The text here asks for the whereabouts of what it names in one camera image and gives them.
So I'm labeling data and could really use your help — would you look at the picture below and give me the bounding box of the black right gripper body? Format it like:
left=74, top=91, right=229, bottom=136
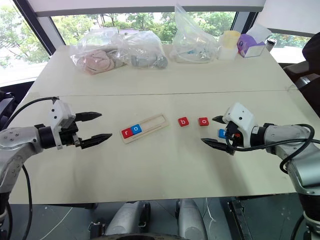
left=225, top=121, right=247, bottom=155

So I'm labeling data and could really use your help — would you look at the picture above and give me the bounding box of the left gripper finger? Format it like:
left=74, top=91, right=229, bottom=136
left=79, top=133, right=113, bottom=150
left=75, top=111, right=103, bottom=123

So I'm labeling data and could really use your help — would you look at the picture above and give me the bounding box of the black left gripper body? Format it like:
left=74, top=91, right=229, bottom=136
left=59, top=121, right=83, bottom=149

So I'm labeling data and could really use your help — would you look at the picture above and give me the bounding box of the red letter b block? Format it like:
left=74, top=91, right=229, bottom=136
left=177, top=116, right=190, bottom=128

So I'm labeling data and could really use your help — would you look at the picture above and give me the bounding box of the wooden letter tray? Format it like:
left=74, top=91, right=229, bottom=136
left=120, top=113, right=168, bottom=146

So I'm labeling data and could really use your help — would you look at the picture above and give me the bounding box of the clear bag with pink cloth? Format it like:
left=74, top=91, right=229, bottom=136
left=70, top=28, right=131, bottom=75

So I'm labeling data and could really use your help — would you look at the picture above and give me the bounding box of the black chair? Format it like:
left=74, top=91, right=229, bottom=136
left=0, top=90, right=19, bottom=127

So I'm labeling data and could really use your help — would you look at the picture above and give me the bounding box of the yellow white plastic cup stack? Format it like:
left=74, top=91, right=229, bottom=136
left=218, top=30, right=242, bottom=61

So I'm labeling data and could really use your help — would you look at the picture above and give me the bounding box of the black table leg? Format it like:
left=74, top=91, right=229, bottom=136
left=221, top=199, right=249, bottom=240

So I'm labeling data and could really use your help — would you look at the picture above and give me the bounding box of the purple tissue box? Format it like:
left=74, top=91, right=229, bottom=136
left=236, top=33, right=266, bottom=59

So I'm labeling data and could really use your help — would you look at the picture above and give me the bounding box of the grey rounded shell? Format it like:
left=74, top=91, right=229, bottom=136
left=104, top=200, right=151, bottom=237
left=175, top=198, right=209, bottom=240

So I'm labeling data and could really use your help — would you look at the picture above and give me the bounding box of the clear bag with tubes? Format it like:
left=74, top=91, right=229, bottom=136
left=169, top=3, right=221, bottom=64

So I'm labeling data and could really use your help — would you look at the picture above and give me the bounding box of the clear bag with grey objects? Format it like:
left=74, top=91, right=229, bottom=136
left=119, top=30, right=169, bottom=70

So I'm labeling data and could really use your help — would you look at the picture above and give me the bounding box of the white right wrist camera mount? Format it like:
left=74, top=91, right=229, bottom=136
left=222, top=102, right=259, bottom=149

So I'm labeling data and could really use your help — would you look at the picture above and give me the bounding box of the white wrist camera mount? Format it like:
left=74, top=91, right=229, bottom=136
left=222, top=102, right=259, bottom=149
left=47, top=99, right=76, bottom=151

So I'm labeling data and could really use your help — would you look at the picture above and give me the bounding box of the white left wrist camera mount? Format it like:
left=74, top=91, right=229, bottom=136
left=47, top=99, right=76, bottom=151

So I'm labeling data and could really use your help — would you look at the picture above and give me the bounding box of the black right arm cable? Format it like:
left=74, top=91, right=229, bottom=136
left=224, top=123, right=316, bottom=240

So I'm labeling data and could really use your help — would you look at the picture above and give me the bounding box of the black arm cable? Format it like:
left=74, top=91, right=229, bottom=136
left=224, top=123, right=316, bottom=240
left=0, top=96, right=60, bottom=240

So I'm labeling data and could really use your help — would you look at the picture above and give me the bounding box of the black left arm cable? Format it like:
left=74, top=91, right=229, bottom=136
left=0, top=96, right=60, bottom=240

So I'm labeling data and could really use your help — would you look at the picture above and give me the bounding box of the thin white cord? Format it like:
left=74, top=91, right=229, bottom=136
left=203, top=198, right=216, bottom=240

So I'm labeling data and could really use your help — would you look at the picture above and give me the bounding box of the small black bracket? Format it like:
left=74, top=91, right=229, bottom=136
left=87, top=220, right=106, bottom=239

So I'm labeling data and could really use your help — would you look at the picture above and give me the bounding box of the grey window frame post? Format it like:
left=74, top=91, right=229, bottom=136
left=232, top=11, right=259, bottom=35

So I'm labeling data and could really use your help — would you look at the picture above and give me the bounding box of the black window frame post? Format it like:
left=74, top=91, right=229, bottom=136
left=13, top=0, right=57, bottom=57

